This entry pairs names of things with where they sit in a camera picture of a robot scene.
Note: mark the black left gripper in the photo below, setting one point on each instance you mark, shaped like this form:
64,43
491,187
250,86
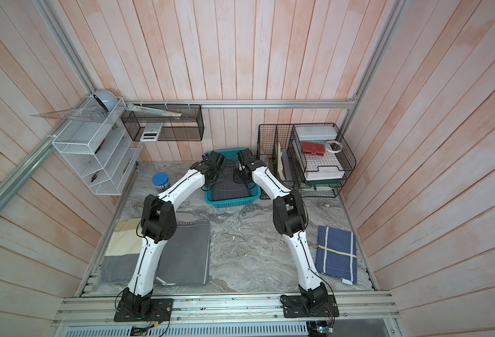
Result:
221,177

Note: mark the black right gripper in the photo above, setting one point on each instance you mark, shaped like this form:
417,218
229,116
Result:
236,179

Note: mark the plain grey pillowcase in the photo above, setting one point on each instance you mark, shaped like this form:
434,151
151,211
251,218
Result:
185,258

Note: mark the beige and grey pillowcase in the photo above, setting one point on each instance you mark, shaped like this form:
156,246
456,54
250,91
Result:
122,253

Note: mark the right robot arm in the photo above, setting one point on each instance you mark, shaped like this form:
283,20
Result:
290,221

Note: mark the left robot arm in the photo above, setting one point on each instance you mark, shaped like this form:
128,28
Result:
158,224

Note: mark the teal plastic basket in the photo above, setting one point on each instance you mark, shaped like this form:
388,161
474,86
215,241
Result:
255,191

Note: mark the navy blue striped pillowcase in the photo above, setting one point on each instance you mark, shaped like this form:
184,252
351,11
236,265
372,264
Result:
336,254

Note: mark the clear pencil jar blue lid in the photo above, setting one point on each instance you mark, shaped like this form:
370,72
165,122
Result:
161,181

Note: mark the white flat box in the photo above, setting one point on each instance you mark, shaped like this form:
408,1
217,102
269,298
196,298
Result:
315,133

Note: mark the white calculator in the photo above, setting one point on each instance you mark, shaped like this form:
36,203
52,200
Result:
151,132

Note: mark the red wallet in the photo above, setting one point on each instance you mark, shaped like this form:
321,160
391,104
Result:
313,149

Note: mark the white paper tray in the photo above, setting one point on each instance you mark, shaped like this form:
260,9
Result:
316,168

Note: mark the white tape roll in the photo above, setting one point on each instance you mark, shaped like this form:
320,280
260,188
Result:
333,146

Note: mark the clear long ruler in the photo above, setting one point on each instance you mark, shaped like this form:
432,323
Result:
143,111

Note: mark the clear triangle ruler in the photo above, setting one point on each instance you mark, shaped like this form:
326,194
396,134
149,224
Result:
93,113

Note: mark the black wire wall basket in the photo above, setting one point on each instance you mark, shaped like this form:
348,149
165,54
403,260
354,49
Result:
189,127

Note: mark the black wire desk organizer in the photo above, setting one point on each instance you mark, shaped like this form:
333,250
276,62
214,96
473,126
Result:
275,148

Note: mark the white mesh wall shelf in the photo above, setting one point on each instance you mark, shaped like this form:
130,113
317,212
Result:
102,155

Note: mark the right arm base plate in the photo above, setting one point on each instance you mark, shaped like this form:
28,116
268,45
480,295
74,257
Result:
301,307

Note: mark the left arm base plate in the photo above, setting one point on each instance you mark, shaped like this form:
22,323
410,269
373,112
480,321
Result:
143,310

